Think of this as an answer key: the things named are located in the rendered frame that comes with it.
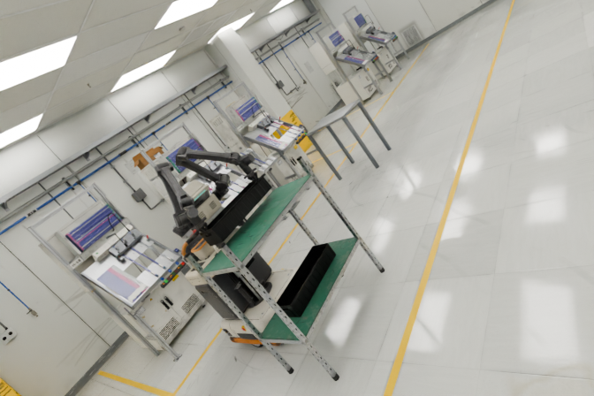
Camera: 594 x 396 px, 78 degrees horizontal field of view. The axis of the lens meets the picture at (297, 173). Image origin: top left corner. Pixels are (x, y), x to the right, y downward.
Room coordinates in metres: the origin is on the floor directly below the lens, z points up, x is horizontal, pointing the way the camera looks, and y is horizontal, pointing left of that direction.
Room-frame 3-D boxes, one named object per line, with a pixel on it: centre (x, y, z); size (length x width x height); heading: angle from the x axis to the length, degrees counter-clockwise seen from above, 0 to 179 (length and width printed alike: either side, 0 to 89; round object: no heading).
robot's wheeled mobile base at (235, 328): (2.88, 0.88, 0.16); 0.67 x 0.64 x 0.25; 44
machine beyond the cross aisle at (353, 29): (9.62, -3.44, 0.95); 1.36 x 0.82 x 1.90; 44
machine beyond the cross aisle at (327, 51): (8.63, -2.38, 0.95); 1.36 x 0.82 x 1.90; 44
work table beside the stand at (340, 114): (4.75, -0.80, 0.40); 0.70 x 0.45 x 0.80; 40
